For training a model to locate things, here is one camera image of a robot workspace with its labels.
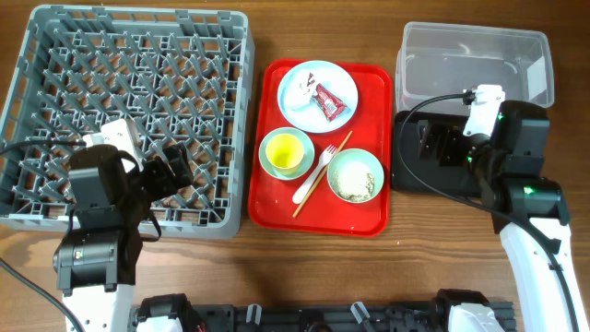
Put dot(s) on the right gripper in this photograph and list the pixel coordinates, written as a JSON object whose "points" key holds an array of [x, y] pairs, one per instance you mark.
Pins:
{"points": [[449, 156]]}

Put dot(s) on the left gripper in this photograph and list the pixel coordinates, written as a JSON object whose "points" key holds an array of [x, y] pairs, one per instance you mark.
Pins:
{"points": [[167, 184]]}

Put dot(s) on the red snack wrapper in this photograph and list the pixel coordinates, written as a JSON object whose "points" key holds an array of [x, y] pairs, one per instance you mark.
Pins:
{"points": [[330, 105]]}

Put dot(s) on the rice and peanut shells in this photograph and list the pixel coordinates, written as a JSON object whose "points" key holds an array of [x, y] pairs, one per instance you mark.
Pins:
{"points": [[353, 181]]}

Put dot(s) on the yellow plastic cup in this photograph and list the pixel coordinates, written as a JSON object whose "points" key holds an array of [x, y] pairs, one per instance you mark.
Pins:
{"points": [[285, 152]]}

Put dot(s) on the white napkin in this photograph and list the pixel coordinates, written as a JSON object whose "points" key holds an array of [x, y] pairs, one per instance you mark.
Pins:
{"points": [[305, 85]]}

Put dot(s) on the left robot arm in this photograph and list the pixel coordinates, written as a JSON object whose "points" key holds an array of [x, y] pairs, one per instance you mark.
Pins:
{"points": [[96, 262]]}

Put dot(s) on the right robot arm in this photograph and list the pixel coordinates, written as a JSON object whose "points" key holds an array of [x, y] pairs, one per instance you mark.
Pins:
{"points": [[492, 161]]}

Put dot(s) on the grey dishwasher rack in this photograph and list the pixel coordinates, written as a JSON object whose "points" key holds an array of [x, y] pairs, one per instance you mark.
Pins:
{"points": [[182, 76]]}

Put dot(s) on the black tray bin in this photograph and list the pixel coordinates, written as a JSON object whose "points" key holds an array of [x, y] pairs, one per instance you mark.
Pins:
{"points": [[415, 180]]}

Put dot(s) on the clear plastic bin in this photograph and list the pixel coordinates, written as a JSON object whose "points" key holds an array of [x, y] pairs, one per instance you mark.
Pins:
{"points": [[438, 59]]}

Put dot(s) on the wooden chopstick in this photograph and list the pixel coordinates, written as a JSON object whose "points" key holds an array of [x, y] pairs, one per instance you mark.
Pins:
{"points": [[320, 177]]}

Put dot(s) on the white plastic fork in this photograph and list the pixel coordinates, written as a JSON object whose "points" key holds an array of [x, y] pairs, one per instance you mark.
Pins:
{"points": [[323, 160]]}

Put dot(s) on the red plastic tray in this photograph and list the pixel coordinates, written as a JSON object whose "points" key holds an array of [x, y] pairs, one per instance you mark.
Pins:
{"points": [[269, 202]]}

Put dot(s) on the light blue plate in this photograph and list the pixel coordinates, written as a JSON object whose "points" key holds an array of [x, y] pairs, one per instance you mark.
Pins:
{"points": [[306, 114]]}

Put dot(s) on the mint green saucer bowl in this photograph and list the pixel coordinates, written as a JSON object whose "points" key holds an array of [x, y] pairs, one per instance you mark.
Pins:
{"points": [[307, 162]]}

